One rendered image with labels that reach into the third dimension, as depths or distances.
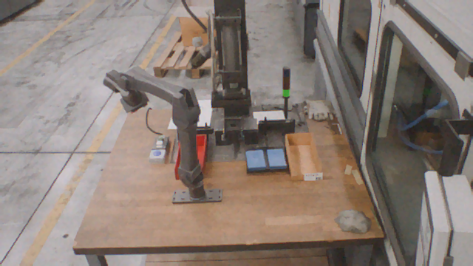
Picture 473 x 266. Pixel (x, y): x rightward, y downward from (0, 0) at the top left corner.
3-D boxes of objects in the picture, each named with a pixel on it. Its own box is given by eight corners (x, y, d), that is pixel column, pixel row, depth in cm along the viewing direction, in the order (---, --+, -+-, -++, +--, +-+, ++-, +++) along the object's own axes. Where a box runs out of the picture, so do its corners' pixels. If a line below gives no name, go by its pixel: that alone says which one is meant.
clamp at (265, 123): (259, 137, 196) (258, 119, 190) (258, 133, 199) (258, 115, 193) (289, 135, 196) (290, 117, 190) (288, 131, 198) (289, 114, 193)
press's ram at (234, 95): (211, 114, 181) (205, 52, 164) (213, 88, 202) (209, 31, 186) (251, 113, 180) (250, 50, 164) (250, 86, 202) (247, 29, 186)
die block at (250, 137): (215, 145, 191) (214, 132, 187) (216, 134, 199) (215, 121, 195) (258, 144, 191) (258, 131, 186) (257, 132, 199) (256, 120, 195)
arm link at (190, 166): (178, 180, 156) (173, 109, 138) (188, 171, 161) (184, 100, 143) (192, 186, 154) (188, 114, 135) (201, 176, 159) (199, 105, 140)
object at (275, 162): (270, 171, 170) (270, 165, 168) (267, 150, 183) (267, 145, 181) (287, 171, 170) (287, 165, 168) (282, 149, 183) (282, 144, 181)
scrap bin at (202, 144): (175, 179, 171) (174, 168, 168) (182, 146, 192) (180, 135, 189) (204, 179, 171) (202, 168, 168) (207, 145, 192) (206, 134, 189)
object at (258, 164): (249, 173, 170) (249, 168, 168) (246, 151, 182) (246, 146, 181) (266, 171, 170) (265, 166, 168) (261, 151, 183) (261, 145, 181)
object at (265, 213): (123, 372, 190) (69, 247, 141) (154, 224, 273) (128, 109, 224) (354, 365, 188) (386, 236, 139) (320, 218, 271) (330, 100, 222)
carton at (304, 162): (291, 182, 168) (292, 168, 163) (285, 148, 189) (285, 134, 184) (321, 181, 167) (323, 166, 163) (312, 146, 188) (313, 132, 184)
